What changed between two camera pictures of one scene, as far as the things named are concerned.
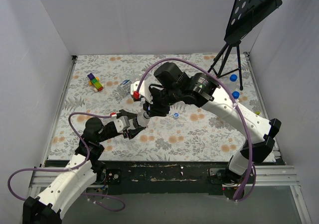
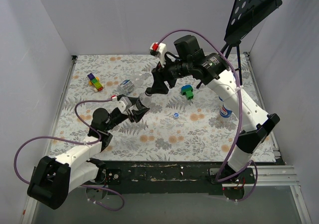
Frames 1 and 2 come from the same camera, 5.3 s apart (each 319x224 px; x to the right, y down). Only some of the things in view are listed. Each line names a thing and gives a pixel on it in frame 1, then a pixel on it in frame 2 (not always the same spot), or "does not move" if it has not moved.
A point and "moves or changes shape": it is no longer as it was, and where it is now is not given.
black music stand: x=249 y=4 does not move
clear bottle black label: x=141 y=120 moves or changes shape
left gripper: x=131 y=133 to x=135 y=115
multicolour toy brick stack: x=94 y=81 does not move
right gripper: x=156 y=107 to x=161 y=77
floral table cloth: x=99 y=86 does not move
